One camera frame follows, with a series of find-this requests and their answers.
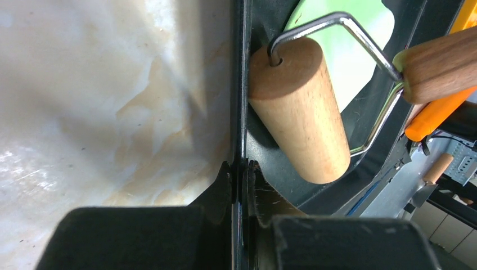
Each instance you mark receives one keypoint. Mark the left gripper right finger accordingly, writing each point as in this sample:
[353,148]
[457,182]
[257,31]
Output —
[277,235]

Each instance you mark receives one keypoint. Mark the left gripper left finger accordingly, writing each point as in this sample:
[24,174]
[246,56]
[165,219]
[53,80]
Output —
[196,236]

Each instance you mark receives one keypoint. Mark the wooden dough roller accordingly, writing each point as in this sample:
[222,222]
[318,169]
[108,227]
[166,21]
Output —
[291,91]

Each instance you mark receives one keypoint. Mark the green dough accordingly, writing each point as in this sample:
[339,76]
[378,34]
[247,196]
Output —
[349,65]

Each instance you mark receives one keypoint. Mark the orange handled tool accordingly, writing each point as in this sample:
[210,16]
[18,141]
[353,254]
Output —
[434,114]

